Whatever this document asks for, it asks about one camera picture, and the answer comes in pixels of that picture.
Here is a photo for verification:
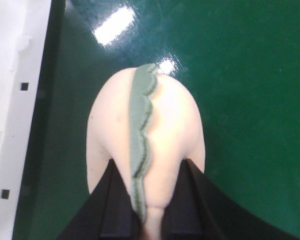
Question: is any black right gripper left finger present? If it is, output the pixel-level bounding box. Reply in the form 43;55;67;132
56;159;141;240

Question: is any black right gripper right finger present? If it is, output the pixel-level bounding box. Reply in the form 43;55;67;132
161;159;296;240

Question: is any yellow smiling plush with leaf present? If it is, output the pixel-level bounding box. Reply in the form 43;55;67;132
86;63;206;240

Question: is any white plastic Totelife tote box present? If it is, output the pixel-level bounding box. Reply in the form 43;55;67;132
0;0;52;240

